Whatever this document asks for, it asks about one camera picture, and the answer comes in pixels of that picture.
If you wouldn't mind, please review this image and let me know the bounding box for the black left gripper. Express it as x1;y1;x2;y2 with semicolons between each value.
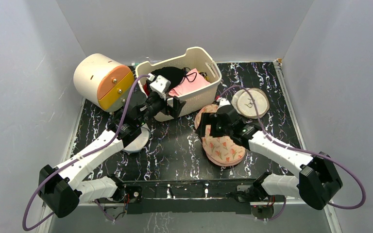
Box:
137;82;185;127

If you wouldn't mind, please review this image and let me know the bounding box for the black bra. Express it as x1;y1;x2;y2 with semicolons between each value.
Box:
151;67;198;90

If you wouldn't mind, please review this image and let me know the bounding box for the floral mesh laundry bag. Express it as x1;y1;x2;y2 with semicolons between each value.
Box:
194;103;247;167

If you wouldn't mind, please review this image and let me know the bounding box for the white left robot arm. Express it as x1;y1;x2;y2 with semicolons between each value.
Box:
36;91;186;218

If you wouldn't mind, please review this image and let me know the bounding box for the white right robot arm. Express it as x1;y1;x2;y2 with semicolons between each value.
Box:
196;105;343;210

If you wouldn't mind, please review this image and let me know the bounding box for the cream perforated laundry basket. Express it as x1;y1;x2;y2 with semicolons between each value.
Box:
135;47;222;117

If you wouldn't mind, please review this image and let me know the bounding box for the round white embroidered laundry bag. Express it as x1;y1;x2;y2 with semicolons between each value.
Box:
231;88;270;119

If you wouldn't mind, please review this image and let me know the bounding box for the white mesh laundry bag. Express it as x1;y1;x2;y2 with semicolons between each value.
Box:
123;124;151;153

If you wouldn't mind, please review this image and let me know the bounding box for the red garment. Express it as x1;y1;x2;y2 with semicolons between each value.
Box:
143;83;152;96

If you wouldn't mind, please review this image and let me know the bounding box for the pink garment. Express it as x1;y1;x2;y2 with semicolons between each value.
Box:
169;68;210;97

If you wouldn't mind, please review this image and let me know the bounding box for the white cylindrical drawer cabinet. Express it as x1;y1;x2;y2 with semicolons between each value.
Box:
73;53;135;112

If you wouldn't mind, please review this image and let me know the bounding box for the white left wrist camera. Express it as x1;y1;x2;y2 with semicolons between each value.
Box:
147;73;171;99

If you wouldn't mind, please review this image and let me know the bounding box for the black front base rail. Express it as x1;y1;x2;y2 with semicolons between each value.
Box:
93;179;271;216

